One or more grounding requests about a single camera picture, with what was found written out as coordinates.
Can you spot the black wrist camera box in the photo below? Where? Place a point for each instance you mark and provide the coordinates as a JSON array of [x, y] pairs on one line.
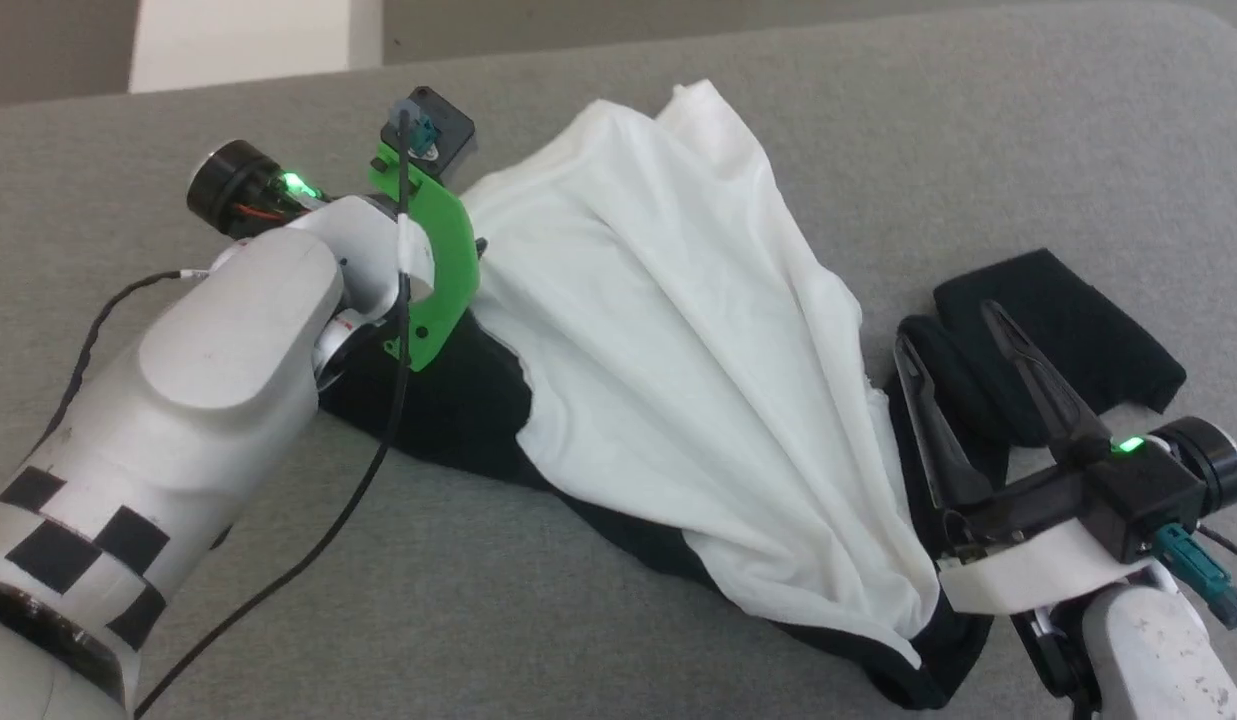
[[443, 125], [1143, 495]]

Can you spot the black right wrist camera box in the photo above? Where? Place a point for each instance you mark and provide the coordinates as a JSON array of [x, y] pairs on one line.
[[1143, 495]]

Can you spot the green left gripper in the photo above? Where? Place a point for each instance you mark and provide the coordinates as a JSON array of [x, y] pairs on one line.
[[443, 250]]

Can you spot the white box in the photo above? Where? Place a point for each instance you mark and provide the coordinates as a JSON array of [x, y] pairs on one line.
[[248, 40]]

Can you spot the white and black garment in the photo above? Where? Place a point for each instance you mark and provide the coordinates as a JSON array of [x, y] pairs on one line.
[[658, 330]]

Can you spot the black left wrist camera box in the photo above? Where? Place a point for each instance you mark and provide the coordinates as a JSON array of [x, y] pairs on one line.
[[443, 125]]

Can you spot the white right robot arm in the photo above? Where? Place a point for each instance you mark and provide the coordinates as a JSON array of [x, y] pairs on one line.
[[1148, 660]]

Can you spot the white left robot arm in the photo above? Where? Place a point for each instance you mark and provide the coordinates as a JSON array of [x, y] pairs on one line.
[[198, 400]]

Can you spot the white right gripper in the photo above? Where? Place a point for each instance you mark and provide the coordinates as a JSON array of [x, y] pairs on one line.
[[1038, 575]]

